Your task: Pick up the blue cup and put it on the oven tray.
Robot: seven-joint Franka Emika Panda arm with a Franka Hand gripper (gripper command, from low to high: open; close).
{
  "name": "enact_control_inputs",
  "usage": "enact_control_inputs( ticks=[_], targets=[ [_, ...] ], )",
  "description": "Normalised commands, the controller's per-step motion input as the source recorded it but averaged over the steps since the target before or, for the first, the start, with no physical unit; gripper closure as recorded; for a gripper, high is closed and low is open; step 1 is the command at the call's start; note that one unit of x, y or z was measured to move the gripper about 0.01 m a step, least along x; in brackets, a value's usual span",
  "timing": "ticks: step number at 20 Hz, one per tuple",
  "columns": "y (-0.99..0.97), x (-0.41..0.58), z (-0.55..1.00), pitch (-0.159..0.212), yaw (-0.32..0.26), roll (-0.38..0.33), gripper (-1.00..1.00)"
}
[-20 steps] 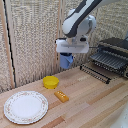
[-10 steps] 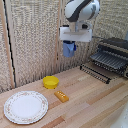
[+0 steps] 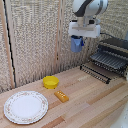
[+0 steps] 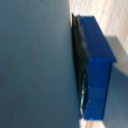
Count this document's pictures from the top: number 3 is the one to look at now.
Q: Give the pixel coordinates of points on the yellow rectangular block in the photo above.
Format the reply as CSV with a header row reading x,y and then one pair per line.
x,y
61,96

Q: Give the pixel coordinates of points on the white patterned plate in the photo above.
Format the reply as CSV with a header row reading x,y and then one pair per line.
x,y
26,107

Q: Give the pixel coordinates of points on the black oven rack tray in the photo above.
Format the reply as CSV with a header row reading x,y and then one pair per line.
x,y
95,73

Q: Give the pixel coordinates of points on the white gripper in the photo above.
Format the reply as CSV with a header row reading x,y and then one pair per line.
x,y
84,30

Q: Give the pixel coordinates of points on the yellow bowl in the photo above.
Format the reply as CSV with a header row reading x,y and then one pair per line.
x,y
50,81

